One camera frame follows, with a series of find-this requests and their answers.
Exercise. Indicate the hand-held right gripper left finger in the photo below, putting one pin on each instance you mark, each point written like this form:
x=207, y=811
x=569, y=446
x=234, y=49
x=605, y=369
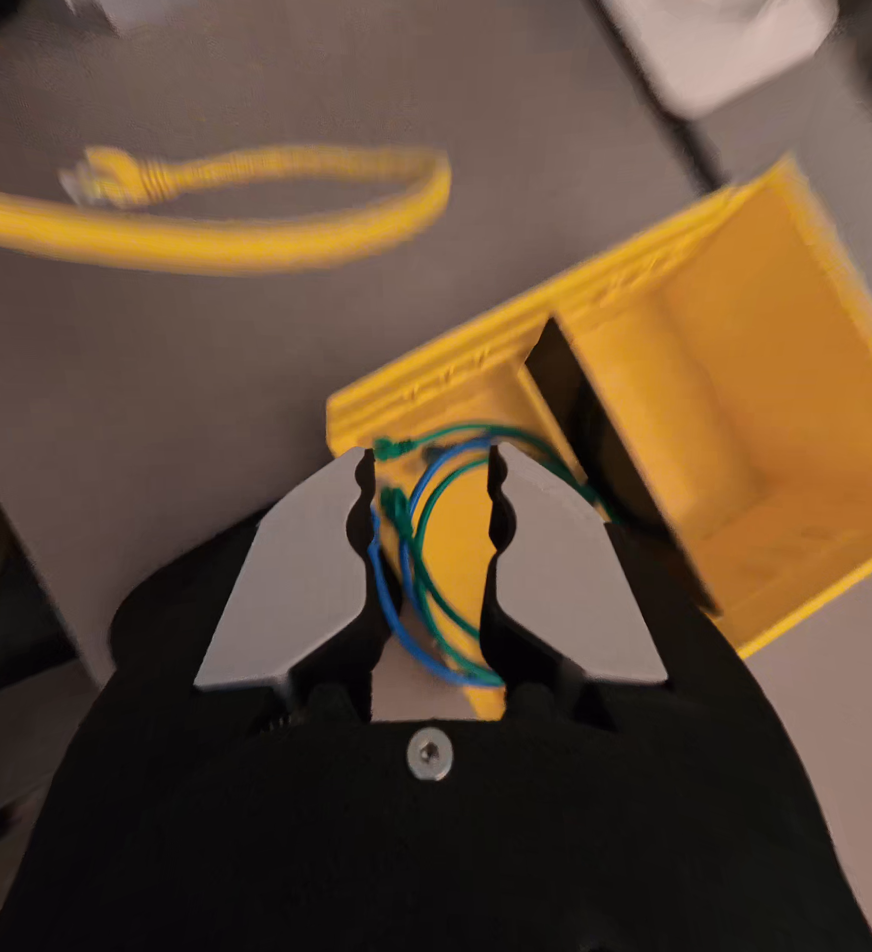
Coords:
x=287, y=587

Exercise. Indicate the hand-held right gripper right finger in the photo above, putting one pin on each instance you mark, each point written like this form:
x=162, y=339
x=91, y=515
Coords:
x=577, y=595

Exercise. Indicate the white stand base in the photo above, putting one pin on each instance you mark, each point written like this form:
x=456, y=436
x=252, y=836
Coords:
x=718, y=52

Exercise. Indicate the yellow plastic bin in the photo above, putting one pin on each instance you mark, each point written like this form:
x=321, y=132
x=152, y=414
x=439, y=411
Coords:
x=778, y=409

